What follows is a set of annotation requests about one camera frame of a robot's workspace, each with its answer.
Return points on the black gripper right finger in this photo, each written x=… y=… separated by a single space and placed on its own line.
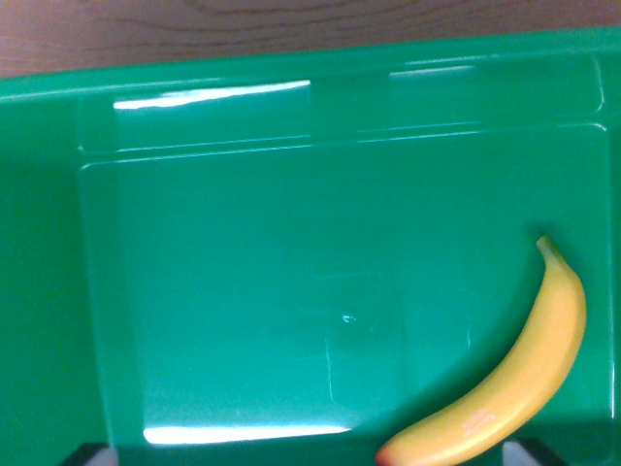
x=529 y=454

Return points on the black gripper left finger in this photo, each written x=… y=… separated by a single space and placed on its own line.
x=89 y=456

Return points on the yellow plastic banana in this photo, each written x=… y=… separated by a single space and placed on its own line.
x=533 y=369

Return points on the green plastic bin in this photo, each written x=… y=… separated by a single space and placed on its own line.
x=242 y=242

